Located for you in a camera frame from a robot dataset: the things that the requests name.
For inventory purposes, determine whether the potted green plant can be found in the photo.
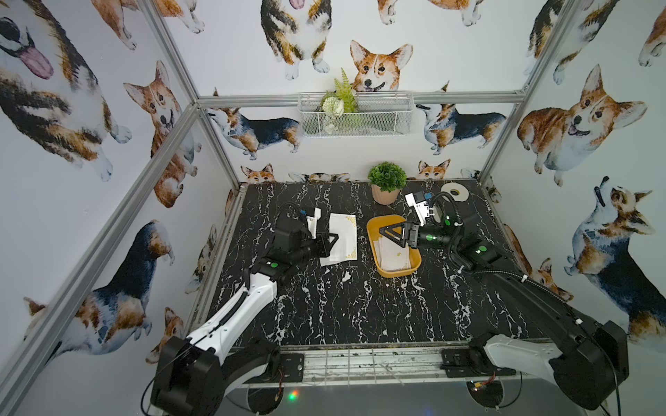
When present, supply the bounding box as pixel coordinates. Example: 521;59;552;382
368;161;407;206

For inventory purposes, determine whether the artificial fern with flower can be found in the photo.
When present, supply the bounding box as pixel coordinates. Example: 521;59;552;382
317;69;358;135

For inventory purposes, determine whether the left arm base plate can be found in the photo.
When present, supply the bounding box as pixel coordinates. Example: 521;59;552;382
246;353;305;385

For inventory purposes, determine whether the stack of stationery paper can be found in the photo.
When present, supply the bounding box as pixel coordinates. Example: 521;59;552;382
374;236;411;272

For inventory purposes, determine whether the yellow plastic storage box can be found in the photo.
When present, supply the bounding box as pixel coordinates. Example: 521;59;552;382
366;214;421;278

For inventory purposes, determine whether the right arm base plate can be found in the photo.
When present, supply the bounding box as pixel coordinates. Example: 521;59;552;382
441;348;517;378

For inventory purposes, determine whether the aluminium frame rail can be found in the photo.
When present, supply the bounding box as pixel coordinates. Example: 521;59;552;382
197;91;527;109

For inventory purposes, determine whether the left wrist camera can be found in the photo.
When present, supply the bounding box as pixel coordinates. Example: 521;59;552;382
304;207;322;239

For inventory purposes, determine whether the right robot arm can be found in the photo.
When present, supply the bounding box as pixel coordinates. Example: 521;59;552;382
379;192;629;411

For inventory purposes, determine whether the white tape roll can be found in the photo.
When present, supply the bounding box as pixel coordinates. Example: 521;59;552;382
441;182;469;202

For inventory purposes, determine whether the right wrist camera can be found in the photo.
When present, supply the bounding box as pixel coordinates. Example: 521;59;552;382
405;192;432;226

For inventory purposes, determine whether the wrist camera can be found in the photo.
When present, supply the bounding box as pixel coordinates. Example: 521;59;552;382
304;207;322;239
405;192;432;226

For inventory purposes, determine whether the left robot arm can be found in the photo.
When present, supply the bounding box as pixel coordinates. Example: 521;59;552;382
140;204;338;415

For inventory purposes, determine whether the white wire wall basket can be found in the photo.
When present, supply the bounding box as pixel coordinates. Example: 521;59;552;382
298;93;416;138

